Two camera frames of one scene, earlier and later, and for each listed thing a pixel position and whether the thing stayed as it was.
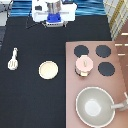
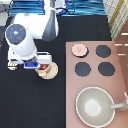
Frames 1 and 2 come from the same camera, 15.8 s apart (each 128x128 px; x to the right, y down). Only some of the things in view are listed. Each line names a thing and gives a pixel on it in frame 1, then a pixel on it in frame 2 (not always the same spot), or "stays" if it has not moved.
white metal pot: x=95 y=108 stays
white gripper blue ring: x=54 y=20 -> x=42 y=58
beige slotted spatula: x=13 y=62 stays
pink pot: x=82 y=73 -> x=44 y=68
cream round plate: x=48 y=70 stays
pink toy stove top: x=107 y=72 stays
